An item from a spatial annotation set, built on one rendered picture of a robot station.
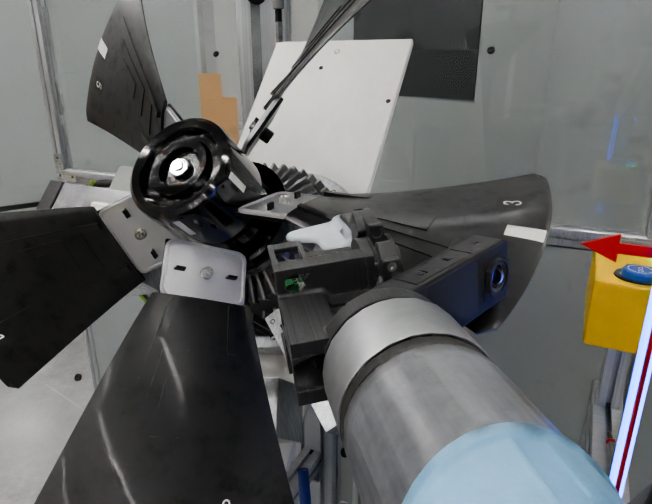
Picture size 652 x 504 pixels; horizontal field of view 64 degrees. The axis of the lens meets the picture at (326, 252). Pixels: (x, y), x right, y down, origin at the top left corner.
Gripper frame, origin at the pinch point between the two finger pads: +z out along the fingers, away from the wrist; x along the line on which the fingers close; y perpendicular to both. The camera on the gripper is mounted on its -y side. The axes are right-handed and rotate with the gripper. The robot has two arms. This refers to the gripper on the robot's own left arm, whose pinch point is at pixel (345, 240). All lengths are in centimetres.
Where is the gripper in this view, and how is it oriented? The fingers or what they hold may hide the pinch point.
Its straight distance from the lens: 46.0
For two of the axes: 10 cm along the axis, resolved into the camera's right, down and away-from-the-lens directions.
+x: 1.1, 9.4, 3.4
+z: -1.9, -3.1, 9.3
